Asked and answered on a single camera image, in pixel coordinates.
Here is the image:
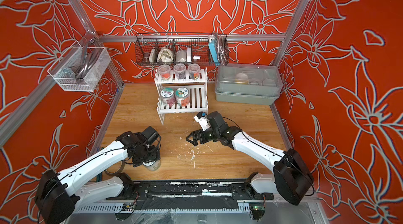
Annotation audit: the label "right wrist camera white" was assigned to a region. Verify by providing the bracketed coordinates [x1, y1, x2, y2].
[194, 112, 211, 131]

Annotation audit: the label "grey lidded storage box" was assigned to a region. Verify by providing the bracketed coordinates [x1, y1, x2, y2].
[215, 64, 283, 106]

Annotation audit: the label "seed jar tree lid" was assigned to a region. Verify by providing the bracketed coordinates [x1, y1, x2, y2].
[143, 160, 161, 171]

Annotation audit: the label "small clear cup red seeds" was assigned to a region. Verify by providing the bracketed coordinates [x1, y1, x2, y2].
[157, 64, 171, 81]

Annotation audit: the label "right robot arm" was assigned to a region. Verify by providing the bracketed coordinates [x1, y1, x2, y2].
[186, 111, 315, 206]

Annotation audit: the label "blue box in basket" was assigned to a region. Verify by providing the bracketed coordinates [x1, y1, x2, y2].
[208, 35, 219, 65]

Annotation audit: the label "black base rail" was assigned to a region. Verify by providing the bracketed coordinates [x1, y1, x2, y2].
[106, 179, 274, 200]

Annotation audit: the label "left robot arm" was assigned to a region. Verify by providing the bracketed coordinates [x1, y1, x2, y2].
[34, 126, 162, 224]

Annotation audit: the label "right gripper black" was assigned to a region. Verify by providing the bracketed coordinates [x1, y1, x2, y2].
[185, 128, 221, 146]

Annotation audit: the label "clear plastic wall bin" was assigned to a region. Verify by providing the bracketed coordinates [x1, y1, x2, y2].
[48, 42, 111, 92]

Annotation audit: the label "seed jar flower lid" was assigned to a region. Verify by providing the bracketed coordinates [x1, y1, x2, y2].
[160, 87, 176, 107]

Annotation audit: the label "black wire wall basket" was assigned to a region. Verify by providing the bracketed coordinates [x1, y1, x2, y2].
[135, 32, 229, 66]

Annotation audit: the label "white slatted wooden shelf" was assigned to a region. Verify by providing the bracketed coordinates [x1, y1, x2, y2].
[154, 66, 208, 124]

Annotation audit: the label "seed jar strawberry lid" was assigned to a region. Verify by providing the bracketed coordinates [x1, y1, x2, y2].
[175, 87, 190, 107]

